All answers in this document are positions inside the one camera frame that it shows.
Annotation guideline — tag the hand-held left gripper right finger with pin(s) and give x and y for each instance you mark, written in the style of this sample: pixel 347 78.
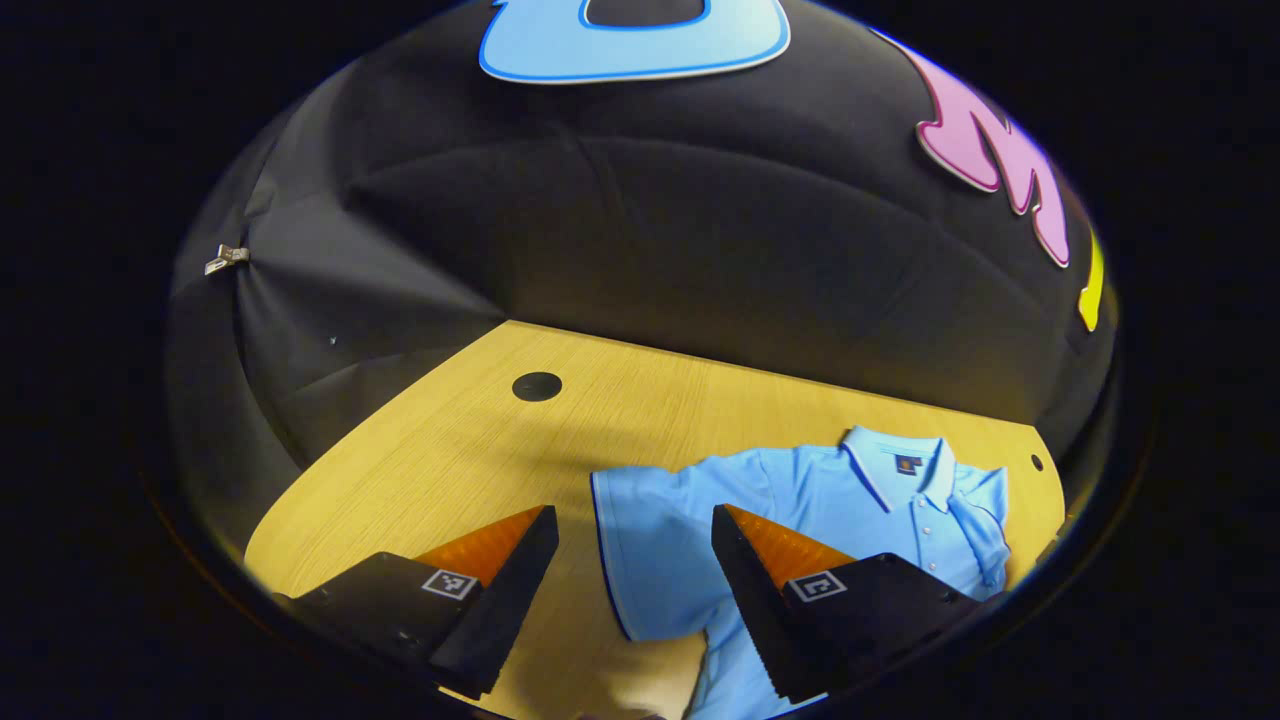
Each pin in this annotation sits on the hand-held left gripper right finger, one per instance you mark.
pixel 755 600

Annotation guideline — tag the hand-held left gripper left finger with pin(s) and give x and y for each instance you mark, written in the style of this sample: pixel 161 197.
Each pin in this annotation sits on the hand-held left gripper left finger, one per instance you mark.
pixel 505 600

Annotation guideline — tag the light blue T-shirt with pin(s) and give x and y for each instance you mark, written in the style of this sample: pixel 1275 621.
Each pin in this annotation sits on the light blue T-shirt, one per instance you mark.
pixel 680 520

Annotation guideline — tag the black backdrop cloth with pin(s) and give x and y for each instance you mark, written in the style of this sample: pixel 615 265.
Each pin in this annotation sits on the black backdrop cloth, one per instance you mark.
pixel 650 200

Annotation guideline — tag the silver metal clip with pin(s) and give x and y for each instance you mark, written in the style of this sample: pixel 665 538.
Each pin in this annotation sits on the silver metal clip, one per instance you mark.
pixel 227 259

